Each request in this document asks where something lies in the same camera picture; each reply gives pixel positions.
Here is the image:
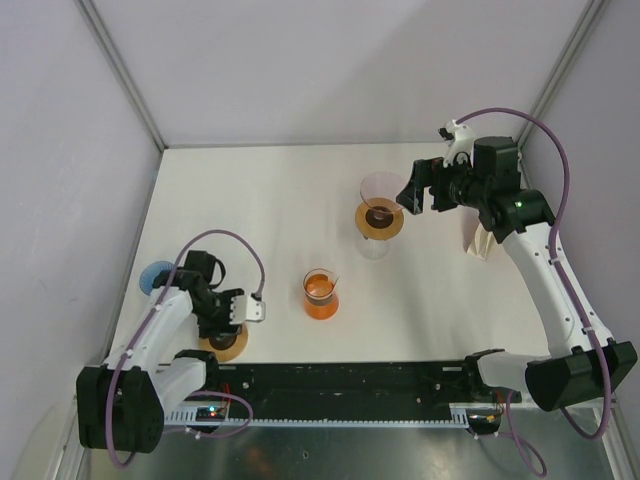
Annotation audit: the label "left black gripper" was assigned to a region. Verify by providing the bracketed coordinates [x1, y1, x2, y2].
[192, 288, 244, 339]

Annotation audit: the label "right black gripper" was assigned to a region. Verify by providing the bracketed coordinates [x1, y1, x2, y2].
[397, 151, 490, 215]

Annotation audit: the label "pink glass dripper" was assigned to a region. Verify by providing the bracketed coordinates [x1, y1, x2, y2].
[360, 171, 407, 213]

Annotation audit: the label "clear glass carafe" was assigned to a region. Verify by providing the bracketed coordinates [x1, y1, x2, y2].
[356, 235, 390, 261]

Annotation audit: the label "orange glass carafe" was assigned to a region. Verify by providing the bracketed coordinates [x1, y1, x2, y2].
[302, 268, 339, 321]

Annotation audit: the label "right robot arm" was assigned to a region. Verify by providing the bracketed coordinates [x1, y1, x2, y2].
[396, 136, 638, 411]

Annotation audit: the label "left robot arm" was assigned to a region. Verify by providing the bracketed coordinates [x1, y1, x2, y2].
[76, 250, 244, 453]

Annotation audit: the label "white paper coffee filters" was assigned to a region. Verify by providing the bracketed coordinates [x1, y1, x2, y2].
[463, 222, 496, 261]

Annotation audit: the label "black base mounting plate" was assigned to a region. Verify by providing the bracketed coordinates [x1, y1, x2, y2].
[178, 361, 522, 424]

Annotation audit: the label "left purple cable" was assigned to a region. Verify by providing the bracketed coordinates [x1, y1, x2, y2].
[105, 229, 267, 471]

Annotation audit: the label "purple cable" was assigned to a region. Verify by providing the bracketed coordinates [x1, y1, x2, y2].
[457, 107, 614, 479]
[105, 229, 267, 471]

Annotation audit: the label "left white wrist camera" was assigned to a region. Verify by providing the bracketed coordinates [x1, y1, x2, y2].
[229, 295, 266, 325]

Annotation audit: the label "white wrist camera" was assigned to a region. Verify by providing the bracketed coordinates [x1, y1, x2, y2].
[229, 295, 266, 325]
[438, 120, 477, 167]

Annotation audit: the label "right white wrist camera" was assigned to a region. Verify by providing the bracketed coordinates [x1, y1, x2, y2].
[438, 120, 477, 167]

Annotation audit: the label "white slotted cable duct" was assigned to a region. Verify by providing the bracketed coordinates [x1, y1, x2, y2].
[164, 403, 469, 429]

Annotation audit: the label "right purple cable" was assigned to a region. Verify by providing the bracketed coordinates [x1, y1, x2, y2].
[457, 107, 614, 479]

